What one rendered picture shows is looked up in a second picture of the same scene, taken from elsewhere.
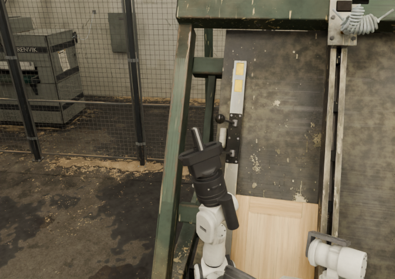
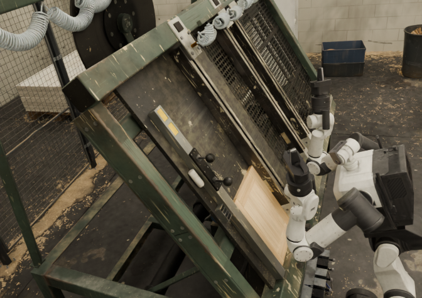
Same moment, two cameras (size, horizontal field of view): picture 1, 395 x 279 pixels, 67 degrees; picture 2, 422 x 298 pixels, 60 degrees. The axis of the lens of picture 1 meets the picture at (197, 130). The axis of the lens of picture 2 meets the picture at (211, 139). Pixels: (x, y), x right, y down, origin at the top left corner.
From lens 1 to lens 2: 1.32 m
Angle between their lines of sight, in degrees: 66
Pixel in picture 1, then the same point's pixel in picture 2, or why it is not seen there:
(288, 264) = (271, 211)
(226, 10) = (126, 68)
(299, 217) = (254, 180)
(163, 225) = (238, 280)
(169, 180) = (212, 246)
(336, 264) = (351, 151)
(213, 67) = (130, 132)
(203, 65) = not seen: hidden behind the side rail
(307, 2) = (161, 32)
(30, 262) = not seen: outside the picture
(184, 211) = not seen: hidden behind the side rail
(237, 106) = (186, 145)
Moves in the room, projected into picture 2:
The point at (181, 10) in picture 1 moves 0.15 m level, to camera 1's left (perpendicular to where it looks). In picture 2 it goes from (97, 90) to (73, 113)
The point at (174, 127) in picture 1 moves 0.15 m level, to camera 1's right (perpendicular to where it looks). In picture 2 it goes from (177, 204) to (186, 178)
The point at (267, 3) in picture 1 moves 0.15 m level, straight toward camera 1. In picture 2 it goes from (144, 46) to (178, 46)
